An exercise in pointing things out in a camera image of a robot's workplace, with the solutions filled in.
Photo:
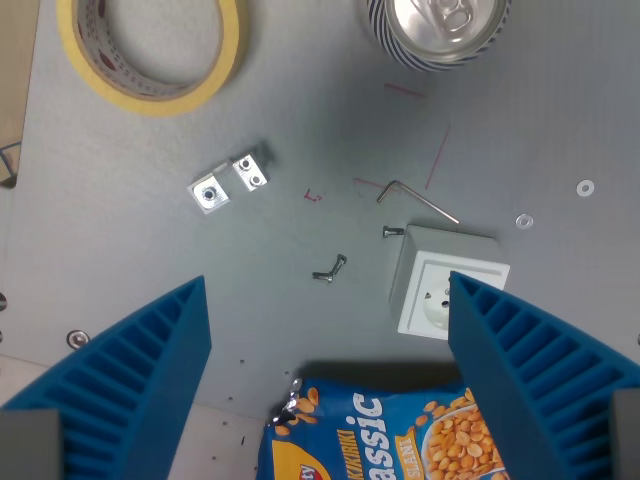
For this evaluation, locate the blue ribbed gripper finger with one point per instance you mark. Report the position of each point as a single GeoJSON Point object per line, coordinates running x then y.
{"type": "Point", "coordinates": [530, 370]}
{"type": "Point", "coordinates": [127, 380]}

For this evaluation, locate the countersunk table screw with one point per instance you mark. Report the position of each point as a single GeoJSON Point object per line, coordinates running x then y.
{"type": "Point", "coordinates": [77, 338]}

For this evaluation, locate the small steel washer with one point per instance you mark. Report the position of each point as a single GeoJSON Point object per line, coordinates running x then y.
{"type": "Point", "coordinates": [584, 188]}
{"type": "Point", "coordinates": [524, 220]}

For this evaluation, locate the blue peanut snack bag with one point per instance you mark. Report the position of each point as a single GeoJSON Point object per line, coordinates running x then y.
{"type": "Point", "coordinates": [370, 435]}

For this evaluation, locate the small black bolt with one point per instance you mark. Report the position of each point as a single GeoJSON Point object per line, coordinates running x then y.
{"type": "Point", "coordinates": [393, 232]}
{"type": "Point", "coordinates": [323, 276]}
{"type": "Point", "coordinates": [338, 263]}

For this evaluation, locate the steel hex allen key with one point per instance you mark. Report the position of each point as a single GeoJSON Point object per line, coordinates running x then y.
{"type": "Point", "coordinates": [413, 197]}

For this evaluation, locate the yellow masking tape roll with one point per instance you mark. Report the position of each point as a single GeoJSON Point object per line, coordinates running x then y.
{"type": "Point", "coordinates": [153, 56]}

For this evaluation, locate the striped aluminium drink can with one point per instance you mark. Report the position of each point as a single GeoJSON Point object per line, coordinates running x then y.
{"type": "Point", "coordinates": [440, 31]}

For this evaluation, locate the white electrical wall socket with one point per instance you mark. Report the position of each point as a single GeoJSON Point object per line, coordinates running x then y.
{"type": "Point", "coordinates": [434, 272]}

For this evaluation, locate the aluminium angle bracket block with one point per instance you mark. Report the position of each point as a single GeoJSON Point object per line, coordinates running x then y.
{"type": "Point", "coordinates": [231, 181]}

